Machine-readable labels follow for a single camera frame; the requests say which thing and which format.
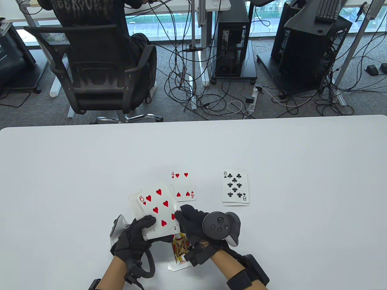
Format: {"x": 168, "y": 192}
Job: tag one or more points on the black keyboard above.
{"x": 328, "y": 10}

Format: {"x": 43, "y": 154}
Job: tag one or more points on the deck of playing cards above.
{"x": 133, "y": 205}

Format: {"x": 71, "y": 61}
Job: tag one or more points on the black wheeled computer stand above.
{"x": 249, "y": 69}

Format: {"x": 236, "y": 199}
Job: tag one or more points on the white power strip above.
{"x": 253, "y": 105}

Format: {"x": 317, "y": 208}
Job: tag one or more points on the aluminium frame leg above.
{"x": 352, "y": 49}
{"x": 27, "y": 16}

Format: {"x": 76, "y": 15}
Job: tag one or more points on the black foot pedal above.
{"x": 384, "y": 68}
{"x": 371, "y": 70}

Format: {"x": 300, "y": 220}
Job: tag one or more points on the black mesh office chair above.
{"x": 96, "y": 90}

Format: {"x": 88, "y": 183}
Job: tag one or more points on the black computer tower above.
{"x": 234, "y": 18}
{"x": 284, "y": 18}

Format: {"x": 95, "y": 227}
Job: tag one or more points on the black equipment cart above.
{"x": 12, "y": 60}

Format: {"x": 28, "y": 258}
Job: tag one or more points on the large black computer case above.
{"x": 308, "y": 54}

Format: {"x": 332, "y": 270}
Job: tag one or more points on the person's right hand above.
{"x": 190, "y": 220}

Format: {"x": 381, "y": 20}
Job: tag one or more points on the single red diamond playing card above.
{"x": 170, "y": 267}

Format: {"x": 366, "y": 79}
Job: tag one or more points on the person's right forearm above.
{"x": 223, "y": 265}

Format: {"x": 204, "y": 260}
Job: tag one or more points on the person's left forearm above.
{"x": 112, "y": 276}

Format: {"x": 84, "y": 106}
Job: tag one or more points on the black power adapter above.
{"x": 250, "y": 99}

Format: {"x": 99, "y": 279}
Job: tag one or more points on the person's left hand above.
{"x": 131, "y": 243}

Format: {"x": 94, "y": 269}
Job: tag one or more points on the diamonds face playing card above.
{"x": 178, "y": 250}

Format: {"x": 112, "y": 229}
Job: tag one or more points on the black clubs playing card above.
{"x": 235, "y": 185}
{"x": 239, "y": 204}

